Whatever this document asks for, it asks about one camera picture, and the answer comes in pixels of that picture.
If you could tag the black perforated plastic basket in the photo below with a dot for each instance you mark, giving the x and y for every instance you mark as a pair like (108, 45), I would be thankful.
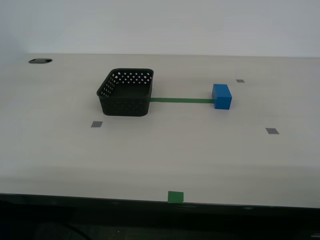
(125, 108)

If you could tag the blue rectangular block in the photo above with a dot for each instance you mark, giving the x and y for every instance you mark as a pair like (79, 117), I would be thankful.
(222, 100)

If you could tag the long green tape strip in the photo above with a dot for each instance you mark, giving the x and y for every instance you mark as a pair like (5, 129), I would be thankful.
(180, 100)

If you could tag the grey tape square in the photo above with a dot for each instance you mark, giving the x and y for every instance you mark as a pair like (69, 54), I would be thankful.
(272, 131)
(240, 80)
(97, 124)

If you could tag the green tape square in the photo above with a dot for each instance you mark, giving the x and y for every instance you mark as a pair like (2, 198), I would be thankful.
(175, 197)

